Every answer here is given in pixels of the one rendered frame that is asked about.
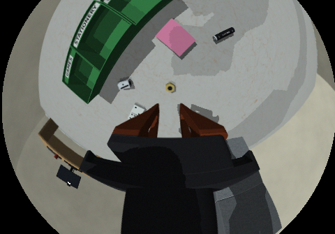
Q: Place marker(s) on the white domino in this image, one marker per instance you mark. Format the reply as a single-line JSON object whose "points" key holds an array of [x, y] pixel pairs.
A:
{"points": [[137, 109]]}

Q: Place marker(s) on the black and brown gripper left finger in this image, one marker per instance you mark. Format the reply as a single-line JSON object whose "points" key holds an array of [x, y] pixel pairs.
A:
{"points": [[140, 124]]}

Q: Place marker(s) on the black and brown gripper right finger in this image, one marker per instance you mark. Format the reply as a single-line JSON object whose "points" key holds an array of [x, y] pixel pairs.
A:
{"points": [[199, 125]]}

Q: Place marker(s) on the green rack of bins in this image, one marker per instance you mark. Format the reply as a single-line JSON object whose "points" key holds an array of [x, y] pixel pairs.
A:
{"points": [[104, 32]]}

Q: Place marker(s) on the black battery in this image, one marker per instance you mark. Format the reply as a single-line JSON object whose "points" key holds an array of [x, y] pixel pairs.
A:
{"points": [[224, 34]]}

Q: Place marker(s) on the brass hex nut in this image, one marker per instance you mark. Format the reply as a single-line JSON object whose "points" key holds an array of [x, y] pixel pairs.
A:
{"points": [[169, 87]]}

